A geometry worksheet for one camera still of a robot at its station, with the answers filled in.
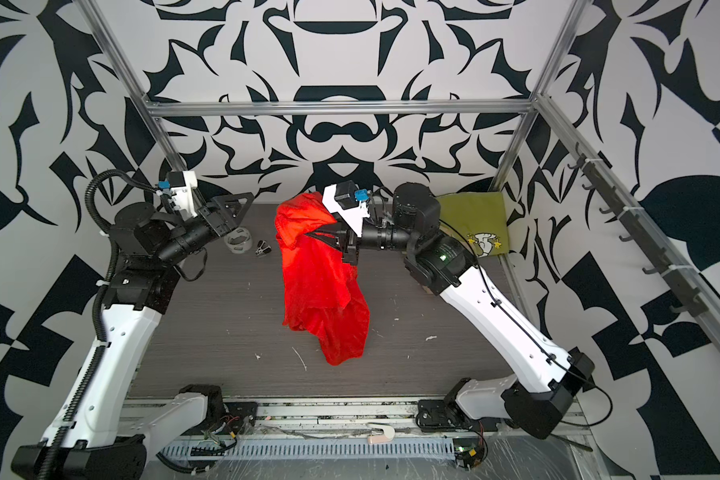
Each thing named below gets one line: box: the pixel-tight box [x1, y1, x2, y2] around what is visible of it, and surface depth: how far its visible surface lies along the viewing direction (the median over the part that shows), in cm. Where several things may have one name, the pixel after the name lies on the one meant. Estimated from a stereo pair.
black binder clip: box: [255, 240, 272, 256], surface depth 107 cm
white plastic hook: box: [366, 422, 395, 444], surface depth 72 cm
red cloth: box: [274, 192, 370, 366], surface depth 55 cm
